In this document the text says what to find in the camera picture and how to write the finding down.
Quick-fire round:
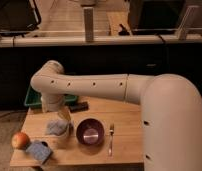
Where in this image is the grey blue towel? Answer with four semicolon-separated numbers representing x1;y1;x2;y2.
46;120;68;136

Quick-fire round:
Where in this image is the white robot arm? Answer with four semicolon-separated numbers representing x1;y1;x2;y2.
31;60;202;171

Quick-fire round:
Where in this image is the black rectangular block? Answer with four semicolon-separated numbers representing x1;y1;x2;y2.
69;102;89;112

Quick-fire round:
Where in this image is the purple bowl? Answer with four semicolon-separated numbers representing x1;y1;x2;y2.
76;118;105;146

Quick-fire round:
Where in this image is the blue sponge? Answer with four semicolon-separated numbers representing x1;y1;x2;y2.
26;140;52;164

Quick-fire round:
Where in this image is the silver fork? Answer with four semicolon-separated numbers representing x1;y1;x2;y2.
108;124;114;157

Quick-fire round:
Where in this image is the red yellow apple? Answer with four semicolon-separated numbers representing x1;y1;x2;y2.
11;132;30;149

